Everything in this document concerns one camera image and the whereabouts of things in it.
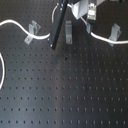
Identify right metal cable clip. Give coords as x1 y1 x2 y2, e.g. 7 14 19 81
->
109 24 122 41

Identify white gripper body block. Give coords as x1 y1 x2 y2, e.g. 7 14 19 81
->
73 0 104 20

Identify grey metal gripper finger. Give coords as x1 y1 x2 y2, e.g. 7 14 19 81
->
86 3 97 33

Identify left metal cable clip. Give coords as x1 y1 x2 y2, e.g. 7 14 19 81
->
24 21 41 44

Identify white cable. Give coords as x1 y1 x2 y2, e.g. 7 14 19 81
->
0 5 128 91

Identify black long gripper finger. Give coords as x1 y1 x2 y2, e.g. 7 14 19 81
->
49 0 69 49

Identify middle metal cable clip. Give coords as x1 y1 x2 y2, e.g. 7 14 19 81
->
65 21 72 44

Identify metal cable clip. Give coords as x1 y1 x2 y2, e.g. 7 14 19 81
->
109 24 122 41
24 21 41 44
65 21 72 44

